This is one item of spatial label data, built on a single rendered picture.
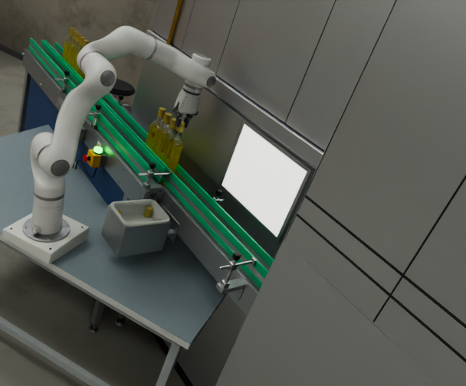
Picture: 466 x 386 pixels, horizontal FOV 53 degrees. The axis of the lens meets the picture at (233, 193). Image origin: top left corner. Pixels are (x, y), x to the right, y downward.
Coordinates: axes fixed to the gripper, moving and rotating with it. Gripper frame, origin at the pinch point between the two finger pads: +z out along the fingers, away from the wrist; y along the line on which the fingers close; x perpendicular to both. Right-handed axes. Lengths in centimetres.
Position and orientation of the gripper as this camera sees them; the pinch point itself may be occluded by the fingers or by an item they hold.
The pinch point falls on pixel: (182, 122)
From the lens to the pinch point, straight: 216.4
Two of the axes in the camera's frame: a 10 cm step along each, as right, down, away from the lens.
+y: -7.6, 0.4, -6.5
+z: -3.2, 8.4, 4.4
